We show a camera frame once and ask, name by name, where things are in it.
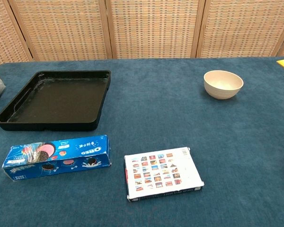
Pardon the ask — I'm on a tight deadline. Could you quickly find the white ceramic bowl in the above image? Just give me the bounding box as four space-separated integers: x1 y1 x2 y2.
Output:
203 70 244 100

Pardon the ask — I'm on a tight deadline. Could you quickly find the black plastic tray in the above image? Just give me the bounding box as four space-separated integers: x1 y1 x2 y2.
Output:
0 70 112 132

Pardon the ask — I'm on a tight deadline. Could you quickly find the blue velvet tablecloth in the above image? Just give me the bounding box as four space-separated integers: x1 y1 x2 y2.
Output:
0 56 284 227

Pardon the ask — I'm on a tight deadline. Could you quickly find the white box with photo grid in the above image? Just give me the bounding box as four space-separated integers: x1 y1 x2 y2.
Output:
124 146 205 203

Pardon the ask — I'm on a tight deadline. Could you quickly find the woven rattan folding screen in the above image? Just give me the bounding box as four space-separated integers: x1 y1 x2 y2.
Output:
0 0 284 70

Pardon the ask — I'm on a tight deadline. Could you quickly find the blue Oreo cookie box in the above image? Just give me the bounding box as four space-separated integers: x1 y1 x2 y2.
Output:
1 134 112 182

